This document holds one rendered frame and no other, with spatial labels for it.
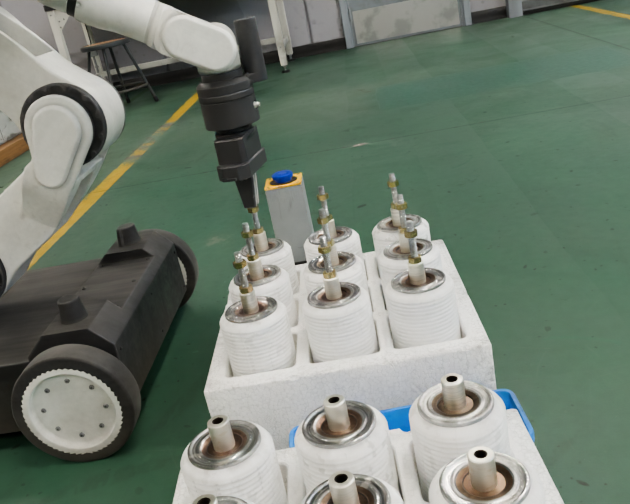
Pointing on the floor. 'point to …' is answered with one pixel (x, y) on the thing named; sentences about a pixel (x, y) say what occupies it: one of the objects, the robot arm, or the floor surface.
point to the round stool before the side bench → (116, 64)
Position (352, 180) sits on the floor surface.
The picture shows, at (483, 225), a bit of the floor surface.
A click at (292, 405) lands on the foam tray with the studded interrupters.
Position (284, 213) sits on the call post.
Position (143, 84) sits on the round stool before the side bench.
